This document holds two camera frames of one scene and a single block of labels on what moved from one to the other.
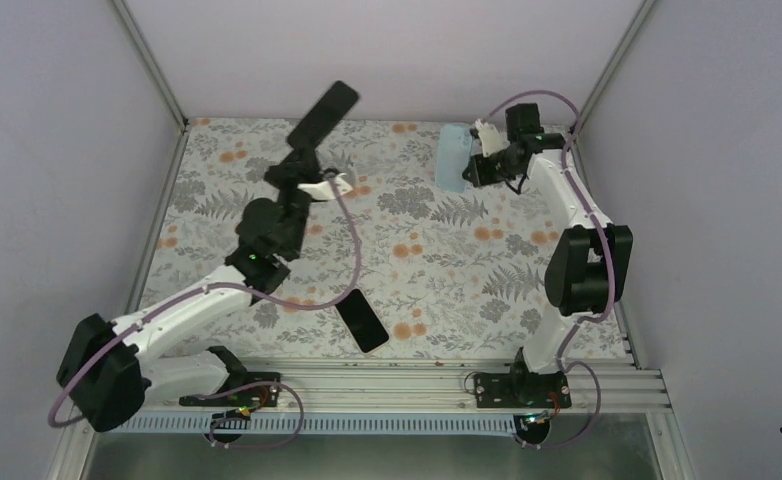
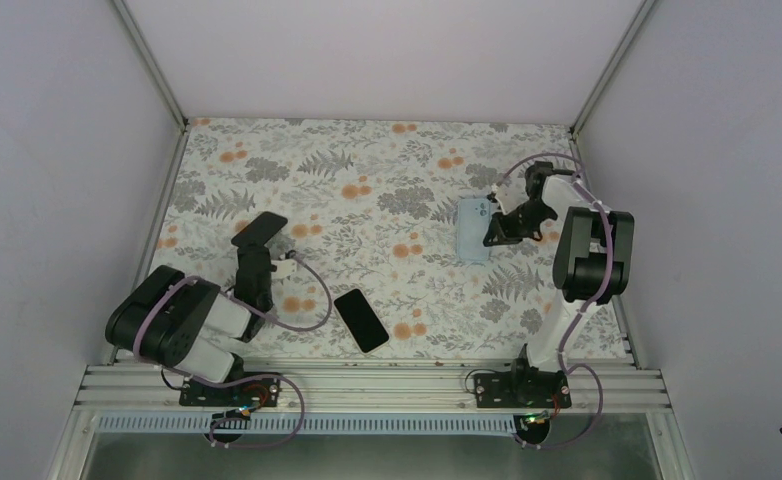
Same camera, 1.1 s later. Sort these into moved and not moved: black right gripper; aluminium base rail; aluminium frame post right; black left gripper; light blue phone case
Moved: black left gripper; light blue phone case; black right gripper
Not moved: aluminium frame post right; aluminium base rail
